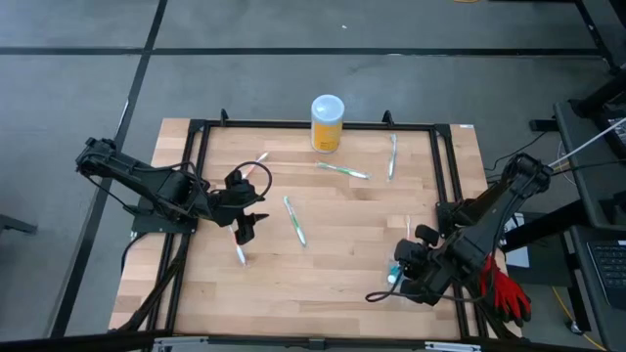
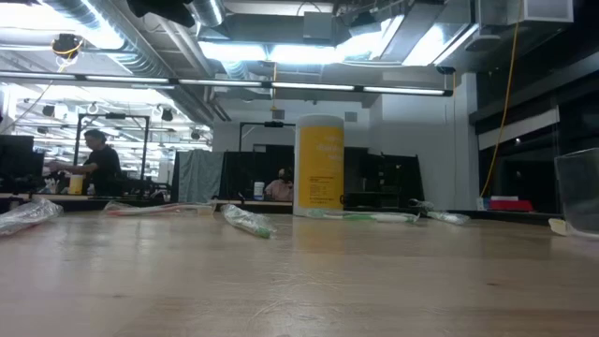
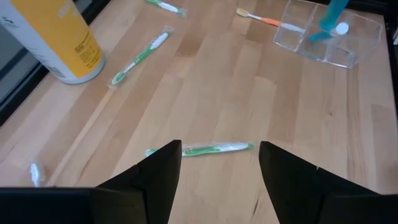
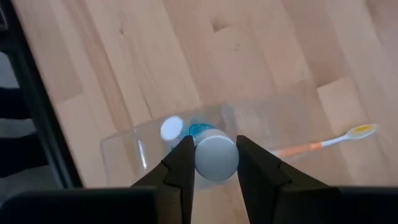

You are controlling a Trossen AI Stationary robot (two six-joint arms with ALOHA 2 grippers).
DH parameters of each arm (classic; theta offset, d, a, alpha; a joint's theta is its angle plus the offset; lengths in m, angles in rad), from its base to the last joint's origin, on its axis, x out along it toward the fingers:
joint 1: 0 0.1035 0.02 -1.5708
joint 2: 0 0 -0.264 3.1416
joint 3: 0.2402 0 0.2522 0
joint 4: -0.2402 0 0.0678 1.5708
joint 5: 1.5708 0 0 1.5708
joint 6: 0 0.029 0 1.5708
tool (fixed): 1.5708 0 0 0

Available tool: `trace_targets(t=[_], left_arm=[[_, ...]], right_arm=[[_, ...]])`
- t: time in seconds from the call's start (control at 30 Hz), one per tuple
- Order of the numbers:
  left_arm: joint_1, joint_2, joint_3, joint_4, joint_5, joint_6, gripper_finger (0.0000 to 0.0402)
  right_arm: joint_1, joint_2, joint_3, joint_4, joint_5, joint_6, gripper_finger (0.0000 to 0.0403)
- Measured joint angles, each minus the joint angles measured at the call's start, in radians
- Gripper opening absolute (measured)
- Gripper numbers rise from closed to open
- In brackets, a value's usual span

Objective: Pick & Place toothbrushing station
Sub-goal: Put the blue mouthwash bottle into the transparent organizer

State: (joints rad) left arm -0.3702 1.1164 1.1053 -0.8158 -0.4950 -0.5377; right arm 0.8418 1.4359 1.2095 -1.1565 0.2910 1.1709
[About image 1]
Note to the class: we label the black furniture leg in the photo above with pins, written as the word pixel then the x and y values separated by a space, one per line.
pixel 14 224

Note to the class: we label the pink white toothbrush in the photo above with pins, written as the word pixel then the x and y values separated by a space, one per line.
pixel 255 165

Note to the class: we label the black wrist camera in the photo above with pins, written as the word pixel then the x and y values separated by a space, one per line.
pixel 406 251
pixel 238 185

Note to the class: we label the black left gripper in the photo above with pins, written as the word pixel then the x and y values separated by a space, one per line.
pixel 235 205

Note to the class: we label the blue white toothbrush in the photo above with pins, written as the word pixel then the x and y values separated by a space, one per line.
pixel 239 254

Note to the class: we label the yellow white wipes canister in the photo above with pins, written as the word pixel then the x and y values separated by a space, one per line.
pixel 326 132

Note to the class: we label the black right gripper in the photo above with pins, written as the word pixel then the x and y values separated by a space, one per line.
pixel 437 269

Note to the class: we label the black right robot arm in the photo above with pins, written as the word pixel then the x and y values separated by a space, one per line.
pixel 504 215

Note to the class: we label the black computer keyboard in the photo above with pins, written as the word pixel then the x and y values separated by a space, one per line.
pixel 609 271

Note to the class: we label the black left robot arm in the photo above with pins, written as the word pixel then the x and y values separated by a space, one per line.
pixel 147 176

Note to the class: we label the teal mouthwash bottle white cap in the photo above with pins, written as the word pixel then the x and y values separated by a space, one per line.
pixel 395 272

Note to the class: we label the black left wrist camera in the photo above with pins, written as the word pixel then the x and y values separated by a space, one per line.
pixel 238 185

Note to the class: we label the black aluminium table frame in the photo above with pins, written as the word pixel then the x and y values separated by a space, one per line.
pixel 254 123

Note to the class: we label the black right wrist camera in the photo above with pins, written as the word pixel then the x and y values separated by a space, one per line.
pixel 406 251

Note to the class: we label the white paper sheet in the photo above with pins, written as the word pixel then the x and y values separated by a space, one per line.
pixel 519 257

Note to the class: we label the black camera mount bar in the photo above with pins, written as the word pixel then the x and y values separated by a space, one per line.
pixel 313 343

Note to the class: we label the red black work glove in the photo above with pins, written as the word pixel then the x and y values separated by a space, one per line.
pixel 489 278
pixel 511 298

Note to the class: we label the green toothbrush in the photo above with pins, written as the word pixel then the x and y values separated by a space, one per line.
pixel 342 170
pixel 295 221
pixel 392 156

